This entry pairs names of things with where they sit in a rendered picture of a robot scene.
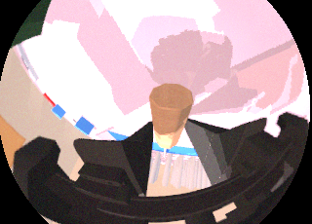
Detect small blue block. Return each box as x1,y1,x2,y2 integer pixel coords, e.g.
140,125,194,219
74,116,94,135
52,104,66,119

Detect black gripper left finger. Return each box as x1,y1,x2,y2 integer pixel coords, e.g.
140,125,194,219
73,122,155,196

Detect blue flat strip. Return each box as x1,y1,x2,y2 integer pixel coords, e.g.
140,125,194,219
108,131,198,157

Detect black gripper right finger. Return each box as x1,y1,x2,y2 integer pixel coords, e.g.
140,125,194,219
184,116,268,186

